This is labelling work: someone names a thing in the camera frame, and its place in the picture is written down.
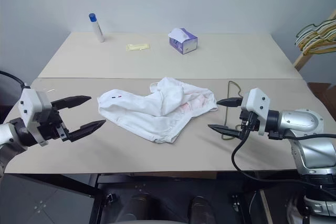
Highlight black table frame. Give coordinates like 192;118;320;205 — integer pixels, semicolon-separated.
61;173;265;224

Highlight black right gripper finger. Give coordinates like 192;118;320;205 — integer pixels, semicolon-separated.
216;97;244;108
207;124;245;140

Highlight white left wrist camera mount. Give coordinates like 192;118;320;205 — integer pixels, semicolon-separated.
18;87;53;146

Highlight light wooden plank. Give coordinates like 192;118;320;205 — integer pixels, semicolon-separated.
259;189;275;224

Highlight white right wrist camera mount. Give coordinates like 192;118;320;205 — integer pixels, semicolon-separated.
240;88;271;136

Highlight white garment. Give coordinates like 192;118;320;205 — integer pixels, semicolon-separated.
97;77;219;145

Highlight purple tissue box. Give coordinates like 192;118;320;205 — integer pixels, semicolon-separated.
167;27;199;55

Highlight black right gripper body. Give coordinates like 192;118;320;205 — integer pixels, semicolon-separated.
238;110;261;132

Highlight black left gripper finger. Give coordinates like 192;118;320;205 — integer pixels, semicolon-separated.
51;94;92;110
69;119;106;142

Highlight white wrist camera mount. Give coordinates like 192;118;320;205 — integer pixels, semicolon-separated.
18;87;53;146
240;88;271;136

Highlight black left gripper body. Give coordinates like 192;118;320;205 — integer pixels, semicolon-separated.
36;106;72;144

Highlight dark rounded shape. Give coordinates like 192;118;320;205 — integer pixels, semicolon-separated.
189;196;212;224

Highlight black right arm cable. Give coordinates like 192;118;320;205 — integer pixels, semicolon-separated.
231;112;336;191

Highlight pale yellow packet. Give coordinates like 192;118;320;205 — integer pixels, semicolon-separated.
125;42;151;52

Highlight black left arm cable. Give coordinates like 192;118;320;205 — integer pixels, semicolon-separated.
0;70;31;90

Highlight olive green wire hanger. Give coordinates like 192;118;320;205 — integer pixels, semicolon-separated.
221;80;244;141

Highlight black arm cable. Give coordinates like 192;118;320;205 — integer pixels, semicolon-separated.
0;70;31;90
231;112;336;191

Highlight wooden hanger rack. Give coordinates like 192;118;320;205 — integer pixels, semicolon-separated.
293;9;336;72

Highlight white tube with blue cap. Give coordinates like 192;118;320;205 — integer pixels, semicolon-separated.
88;12;107;44

